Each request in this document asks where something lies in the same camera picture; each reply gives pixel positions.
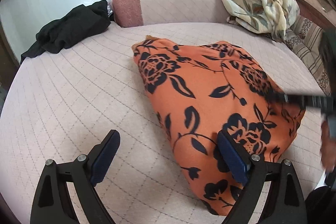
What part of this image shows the orange black floral blouse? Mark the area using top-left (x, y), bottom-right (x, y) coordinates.
top-left (132, 36), bottom-right (305, 216)

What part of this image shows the black clothes pile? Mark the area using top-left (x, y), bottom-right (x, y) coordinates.
top-left (21, 0), bottom-right (110, 61)

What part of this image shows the person's right hand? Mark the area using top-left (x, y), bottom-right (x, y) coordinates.
top-left (320, 121), bottom-right (336, 172)

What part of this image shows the striped brown cushion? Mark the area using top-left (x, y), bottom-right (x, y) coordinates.
top-left (285, 15), bottom-right (331, 96)

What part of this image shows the cream floral blanket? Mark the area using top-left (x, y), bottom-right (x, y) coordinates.
top-left (221, 0), bottom-right (300, 41)

